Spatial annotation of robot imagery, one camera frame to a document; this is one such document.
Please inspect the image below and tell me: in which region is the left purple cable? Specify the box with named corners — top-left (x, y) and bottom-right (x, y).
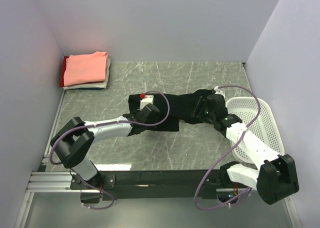
top-left (49, 90), bottom-right (171, 210)

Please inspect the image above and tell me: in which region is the white perforated plastic basket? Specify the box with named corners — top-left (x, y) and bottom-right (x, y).
top-left (226, 96), bottom-right (285, 156)

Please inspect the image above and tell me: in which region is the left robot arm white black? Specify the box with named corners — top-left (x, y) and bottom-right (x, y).
top-left (50, 103), bottom-right (160, 189)

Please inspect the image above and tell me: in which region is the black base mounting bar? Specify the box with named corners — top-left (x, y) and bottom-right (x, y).
top-left (69, 169), bottom-right (251, 204)

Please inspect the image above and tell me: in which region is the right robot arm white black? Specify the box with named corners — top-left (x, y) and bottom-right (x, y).
top-left (193, 94), bottom-right (300, 205)

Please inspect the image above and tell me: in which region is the red folded t shirt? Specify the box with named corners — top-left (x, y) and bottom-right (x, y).
top-left (59, 56), bottom-right (69, 88)

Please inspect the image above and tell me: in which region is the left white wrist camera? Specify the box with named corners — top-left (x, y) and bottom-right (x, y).
top-left (139, 93), bottom-right (154, 110)

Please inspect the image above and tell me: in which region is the aluminium rail frame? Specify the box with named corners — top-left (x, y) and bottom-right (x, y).
top-left (13, 91), bottom-right (301, 228)

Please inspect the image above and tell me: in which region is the pink folded t shirt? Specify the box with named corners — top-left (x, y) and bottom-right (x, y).
top-left (63, 51), bottom-right (108, 86)

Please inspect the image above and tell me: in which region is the black t shirt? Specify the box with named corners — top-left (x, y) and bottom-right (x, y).
top-left (128, 89), bottom-right (213, 132)

